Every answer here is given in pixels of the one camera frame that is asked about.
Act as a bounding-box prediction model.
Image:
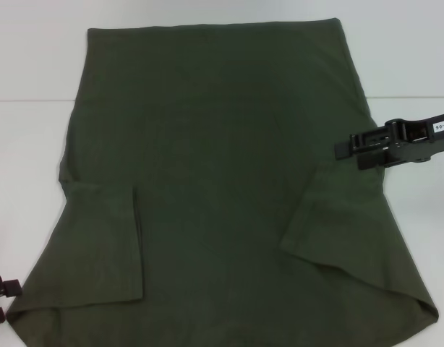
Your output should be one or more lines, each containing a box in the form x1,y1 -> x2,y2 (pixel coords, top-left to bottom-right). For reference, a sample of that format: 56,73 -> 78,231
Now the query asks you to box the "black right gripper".
333,111 -> 444,171

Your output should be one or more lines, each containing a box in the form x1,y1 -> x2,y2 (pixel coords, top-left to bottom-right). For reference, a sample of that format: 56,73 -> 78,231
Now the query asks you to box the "dark green shirt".
7,17 -> 440,347

